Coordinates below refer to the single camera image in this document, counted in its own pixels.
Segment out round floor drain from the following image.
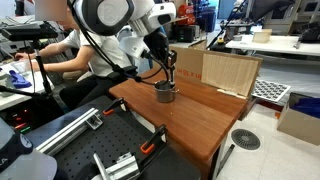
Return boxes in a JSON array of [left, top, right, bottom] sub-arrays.
[[231, 129, 261, 150]]

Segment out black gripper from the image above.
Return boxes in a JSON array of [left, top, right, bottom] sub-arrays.
[[144, 27, 175, 84]]

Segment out far aluminium extrusion rail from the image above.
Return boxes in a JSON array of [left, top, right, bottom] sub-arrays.
[[36, 108, 103, 156]]

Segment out near orange black clamp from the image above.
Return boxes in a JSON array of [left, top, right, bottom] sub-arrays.
[[140, 124, 167, 155]]

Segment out silver metal pot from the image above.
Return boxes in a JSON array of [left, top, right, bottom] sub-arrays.
[[154, 80, 179, 103]]

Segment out blue cloth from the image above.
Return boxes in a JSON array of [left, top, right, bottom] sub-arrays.
[[9, 70, 32, 89]]

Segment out aluminium extrusion rail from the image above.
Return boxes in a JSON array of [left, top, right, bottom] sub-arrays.
[[36, 108, 103, 156], [91, 152, 140, 180]]

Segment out cardboard box blue contents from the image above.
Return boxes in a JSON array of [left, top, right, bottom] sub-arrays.
[[277, 92, 320, 146]]

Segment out orange black clamp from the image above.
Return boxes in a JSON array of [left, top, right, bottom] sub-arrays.
[[140, 124, 167, 155], [102, 98, 126, 116]]

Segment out brown cardboard box panel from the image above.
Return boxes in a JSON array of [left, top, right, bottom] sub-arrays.
[[170, 45, 262, 98]]

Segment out seated person white shirt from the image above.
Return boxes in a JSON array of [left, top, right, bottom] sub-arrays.
[[14, 0, 134, 111]]

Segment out far orange black clamp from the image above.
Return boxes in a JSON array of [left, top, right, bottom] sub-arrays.
[[102, 98, 126, 116]]

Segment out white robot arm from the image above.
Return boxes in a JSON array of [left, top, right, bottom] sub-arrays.
[[67, 0, 176, 84]]

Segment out black camera on stand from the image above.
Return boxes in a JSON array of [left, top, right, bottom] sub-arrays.
[[0, 24, 58, 98]]

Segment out black perforated breadboard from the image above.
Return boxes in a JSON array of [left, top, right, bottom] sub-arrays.
[[24, 94, 201, 180]]

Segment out white egg crate panel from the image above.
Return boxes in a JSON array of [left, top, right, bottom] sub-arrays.
[[251, 79, 291, 102]]

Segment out near aluminium extrusion rail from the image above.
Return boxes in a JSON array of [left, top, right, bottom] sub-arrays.
[[91, 152, 140, 180]]

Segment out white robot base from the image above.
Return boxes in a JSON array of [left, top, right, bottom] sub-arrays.
[[0, 119, 57, 180]]

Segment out white background table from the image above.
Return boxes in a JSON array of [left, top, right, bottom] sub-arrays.
[[226, 35, 320, 57]]

